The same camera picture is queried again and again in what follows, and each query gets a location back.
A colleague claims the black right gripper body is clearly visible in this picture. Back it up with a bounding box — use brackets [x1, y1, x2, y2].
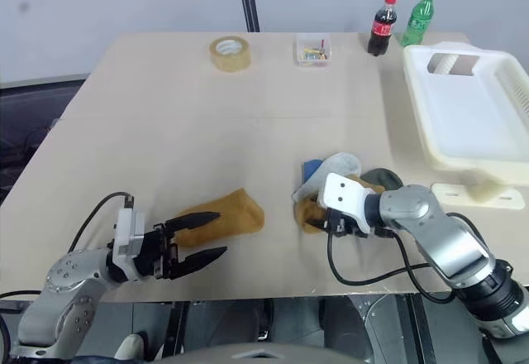
[317, 204, 366, 240]

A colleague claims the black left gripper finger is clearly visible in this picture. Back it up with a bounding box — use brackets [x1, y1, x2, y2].
[169, 246, 229, 280]
[164, 212, 222, 235]

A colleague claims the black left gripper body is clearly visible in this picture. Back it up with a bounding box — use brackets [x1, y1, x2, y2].
[133, 222, 180, 281]

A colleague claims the flat mustard yellow sock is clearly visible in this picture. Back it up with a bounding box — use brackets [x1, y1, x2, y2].
[174, 188, 266, 250]

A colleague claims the blue sock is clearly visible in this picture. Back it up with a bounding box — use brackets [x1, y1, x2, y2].
[303, 158, 326, 184]

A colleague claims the light grey sock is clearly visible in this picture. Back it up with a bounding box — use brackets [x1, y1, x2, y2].
[292, 152, 364, 203]

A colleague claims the dark green sock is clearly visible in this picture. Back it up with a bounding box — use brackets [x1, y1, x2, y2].
[358, 167, 405, 196]

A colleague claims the white plastic basket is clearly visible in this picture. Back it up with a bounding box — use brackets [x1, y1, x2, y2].
[402, 41, 529, 186]

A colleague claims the grey rounded robot torso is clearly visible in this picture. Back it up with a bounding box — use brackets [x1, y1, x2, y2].
[181, 340, 375, 364]

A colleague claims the brown packing tape roll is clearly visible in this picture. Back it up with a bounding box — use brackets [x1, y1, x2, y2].
[207, 36, 253, 74]

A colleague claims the clear box with colourful clips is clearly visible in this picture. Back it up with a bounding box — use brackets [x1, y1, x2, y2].
[293, 32, 334, 69]

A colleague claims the cola bottle red cap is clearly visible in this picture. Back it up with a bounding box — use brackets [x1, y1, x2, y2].
[367, 0, 399, 57]

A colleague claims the green bottle yellow cap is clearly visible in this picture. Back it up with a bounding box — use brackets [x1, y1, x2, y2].
[399, 0, 440, 48]

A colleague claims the black vertical pole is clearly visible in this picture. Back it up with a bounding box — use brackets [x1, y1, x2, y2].
[236, 0, 261, 34]

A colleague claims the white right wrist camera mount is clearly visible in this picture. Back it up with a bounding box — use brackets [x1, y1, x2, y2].
[317, 171, 384, 237]

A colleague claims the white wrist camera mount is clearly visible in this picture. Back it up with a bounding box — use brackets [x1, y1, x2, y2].
[112, 208, 146, 275]
[317, 171, 384, 237]

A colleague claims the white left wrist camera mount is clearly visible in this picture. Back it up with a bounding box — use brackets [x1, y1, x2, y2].
[112, 208, 146, 275]

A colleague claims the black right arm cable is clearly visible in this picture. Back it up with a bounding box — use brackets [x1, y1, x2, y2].
[327, 213, 433, 287]

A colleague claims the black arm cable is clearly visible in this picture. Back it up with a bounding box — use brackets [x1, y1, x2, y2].
[67, 191, 136, 254]
[327, 213, 433, 287]

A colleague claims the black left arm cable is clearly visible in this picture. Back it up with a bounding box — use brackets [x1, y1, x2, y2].
[67, 191, 136, 254]

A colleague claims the white plastic bracket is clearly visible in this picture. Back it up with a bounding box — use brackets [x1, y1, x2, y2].
[430, 181, 527, 211]

